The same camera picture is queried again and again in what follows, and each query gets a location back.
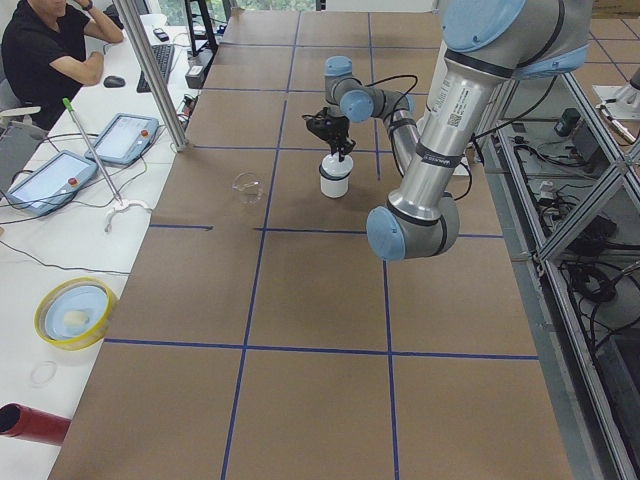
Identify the white cup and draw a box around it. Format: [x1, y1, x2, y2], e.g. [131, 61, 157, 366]
[319, 153, 354, 199]

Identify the black keyboard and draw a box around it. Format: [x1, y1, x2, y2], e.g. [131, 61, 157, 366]
[135, 43, 177, 94]

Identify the far teach pendant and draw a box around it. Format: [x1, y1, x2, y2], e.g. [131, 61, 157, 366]
[92, 113, 159, 166]

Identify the teach pendant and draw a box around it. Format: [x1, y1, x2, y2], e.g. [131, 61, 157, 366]
[92, 113, 159, 166]
[7, 150, 98, 216]

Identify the black computer mouse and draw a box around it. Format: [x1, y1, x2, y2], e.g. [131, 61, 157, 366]
[103, 75, 126, 88]

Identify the metal reacher grabber stick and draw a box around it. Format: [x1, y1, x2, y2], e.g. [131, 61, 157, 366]
[62, 97, 152, 233]

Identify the near teach pendant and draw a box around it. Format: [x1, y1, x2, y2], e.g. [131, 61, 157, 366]
[7, 150, 98, 216]

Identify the seated person black shirt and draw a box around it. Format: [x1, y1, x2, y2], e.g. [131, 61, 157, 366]
[1, 0, 124, 130]

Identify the yellow tape roll bowl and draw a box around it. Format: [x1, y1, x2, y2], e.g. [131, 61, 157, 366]
[34, 277, 118, 351]

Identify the red cylinder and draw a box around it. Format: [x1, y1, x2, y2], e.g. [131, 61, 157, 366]
[1, 403, 71, 446]

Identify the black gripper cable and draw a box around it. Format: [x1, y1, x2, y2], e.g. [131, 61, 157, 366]
[367, 74, 474, 201]

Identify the aluminium frame post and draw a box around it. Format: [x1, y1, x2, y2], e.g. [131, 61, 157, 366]
[113, 0, 188, 152]

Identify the clear tape ring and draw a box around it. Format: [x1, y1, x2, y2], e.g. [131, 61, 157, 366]
[29, 360, 58, 389]

